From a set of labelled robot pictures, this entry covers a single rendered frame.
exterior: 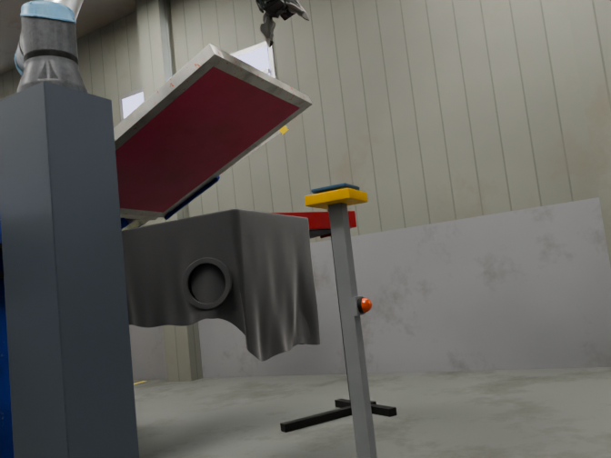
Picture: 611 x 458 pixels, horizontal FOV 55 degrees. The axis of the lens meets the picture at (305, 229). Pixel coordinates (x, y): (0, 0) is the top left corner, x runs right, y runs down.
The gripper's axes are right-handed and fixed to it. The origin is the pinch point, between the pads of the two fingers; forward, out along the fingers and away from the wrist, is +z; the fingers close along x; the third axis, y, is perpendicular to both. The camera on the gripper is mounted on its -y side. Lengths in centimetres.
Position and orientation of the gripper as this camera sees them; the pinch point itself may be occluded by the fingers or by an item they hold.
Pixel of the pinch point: (290, 35)
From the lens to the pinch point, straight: 190.1
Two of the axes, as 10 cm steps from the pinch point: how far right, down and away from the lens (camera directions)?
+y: -4.6, -0.4, -8.9
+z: 3.6, 9.0, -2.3
